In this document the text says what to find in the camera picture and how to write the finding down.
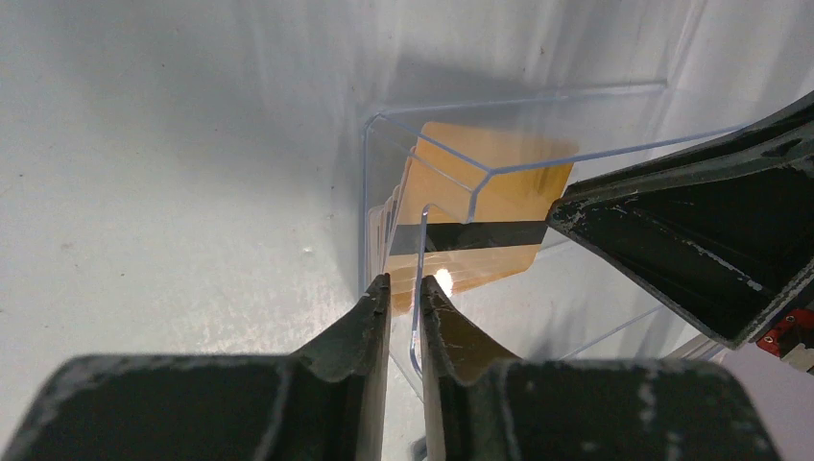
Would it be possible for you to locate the clear acrylic box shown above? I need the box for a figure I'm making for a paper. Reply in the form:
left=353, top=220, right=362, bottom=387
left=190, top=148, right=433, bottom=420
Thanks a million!
left=360, top=84, right=767, bottom=394

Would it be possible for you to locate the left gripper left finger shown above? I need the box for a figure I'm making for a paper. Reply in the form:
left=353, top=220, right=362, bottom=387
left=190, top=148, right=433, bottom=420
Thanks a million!
left=4, top=274, right=391, bottom=460

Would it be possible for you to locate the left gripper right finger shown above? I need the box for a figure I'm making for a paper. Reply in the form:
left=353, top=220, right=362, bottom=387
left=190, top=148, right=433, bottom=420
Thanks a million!
left=419, top=276, right=778, bottom=460

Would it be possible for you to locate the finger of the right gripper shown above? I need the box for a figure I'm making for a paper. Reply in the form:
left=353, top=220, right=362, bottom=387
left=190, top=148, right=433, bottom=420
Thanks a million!
left=546, top=95, right=813, bottom=349

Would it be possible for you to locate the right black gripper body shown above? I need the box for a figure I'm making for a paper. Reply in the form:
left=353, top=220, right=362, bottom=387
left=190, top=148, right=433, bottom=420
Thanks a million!
left=756, top=308, right=813, bottom=375

